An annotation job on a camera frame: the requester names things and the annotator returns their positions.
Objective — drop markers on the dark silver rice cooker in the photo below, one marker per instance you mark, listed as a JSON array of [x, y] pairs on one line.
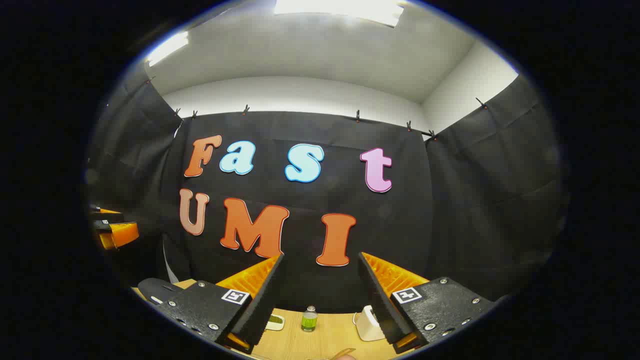
[[157, 289]]

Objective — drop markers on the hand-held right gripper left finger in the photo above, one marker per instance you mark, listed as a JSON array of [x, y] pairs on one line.
[[200, 307]]

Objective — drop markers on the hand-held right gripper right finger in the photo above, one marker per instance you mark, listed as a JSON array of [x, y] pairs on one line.
[[445, 302]]

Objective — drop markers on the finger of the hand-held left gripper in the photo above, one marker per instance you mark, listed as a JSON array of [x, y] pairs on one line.
[[107, 216], [120, 235]]

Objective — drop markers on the green label plastic bottle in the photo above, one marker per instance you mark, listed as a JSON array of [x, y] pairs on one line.
[[309, 320]]

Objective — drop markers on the white toaster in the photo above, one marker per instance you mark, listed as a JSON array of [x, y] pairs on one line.
[[367, 325]]

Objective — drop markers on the ceiling light panel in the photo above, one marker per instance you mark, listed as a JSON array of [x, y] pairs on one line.
[[167, 47]]

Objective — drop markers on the green bean heap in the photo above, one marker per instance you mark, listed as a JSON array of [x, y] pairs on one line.
[[275, 319]]

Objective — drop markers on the black backdrop cloth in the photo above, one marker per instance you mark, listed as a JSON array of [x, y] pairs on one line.
[[475, 200]]

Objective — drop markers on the brown wooden spoon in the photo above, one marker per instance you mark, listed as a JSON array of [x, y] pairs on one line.
[[343, 352]]

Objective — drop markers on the white divided dish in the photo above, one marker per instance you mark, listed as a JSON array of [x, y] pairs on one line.
[[275, 325]]

